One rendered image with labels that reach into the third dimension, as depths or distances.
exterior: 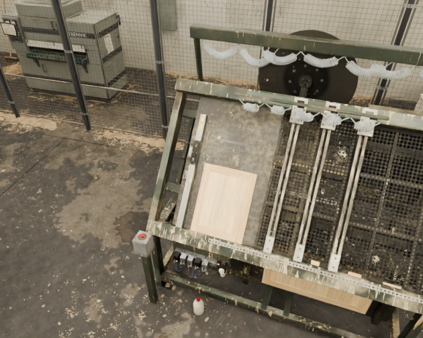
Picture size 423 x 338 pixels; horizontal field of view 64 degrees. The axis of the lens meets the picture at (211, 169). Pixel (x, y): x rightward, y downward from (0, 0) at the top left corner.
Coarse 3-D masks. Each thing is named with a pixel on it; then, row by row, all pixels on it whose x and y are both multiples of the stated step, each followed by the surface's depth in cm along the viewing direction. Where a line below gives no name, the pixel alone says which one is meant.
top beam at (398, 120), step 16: (176, 80) 278; (192, 80) 274; (208, 96) 275; (224, 96) 266; (272, 96) 257; (288, 96) 254; (320, 112) 247; (368, 112) 239; (384, 112) 236; (400, 128) 237; (416, 128) 231
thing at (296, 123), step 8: (304, 112) 249; (296, 120) 251; (296, 128) 254; (296, 136) 254; (288, 144) 255; (288, 152) 255; (288, 160) 258; (288, 168) 254; (280, 176) 255; (288, 176) 255; (280, 184) 255; (280, 192) 258; (280, 200) 255; (280, 208) 254; (272, 216) 256; (272, 224) 256; (272, 232) 259; (272, 240) 255; (264, 248) 256; (272, 248) 257
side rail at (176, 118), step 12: (180, 96) 282; (180, 108) 283; (180, 120) 289; (168, 132) 283; (168, 144) 282; (168, 156) 282; (168, 168) 287; (156, 180) 284; (168, 180) 292; (156, 192) 283; (156, 204) 283; (156, 216) 285
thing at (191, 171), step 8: (200, 120) 277; (200, 136) 277; (200, 144) 278; (192, 168) 277; (192, 176) 277; (184, 192) 278; (184, 200) 278; (184, 208) 277; (184, 216) 278; (176, 224) 279
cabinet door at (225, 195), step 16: (208, 176) 275; (224, 176) 272; (240, 176) 269; (256, 176) 266; (208, 192) 275; (224, 192) 272; (240, 192) 268; (208, 208) 275; (224, 208) 271; (240, 208) 268; (192, 224) 277; (208, 224) 274; (224, 224) 271; (240, 224) 267; (240, 240) 266
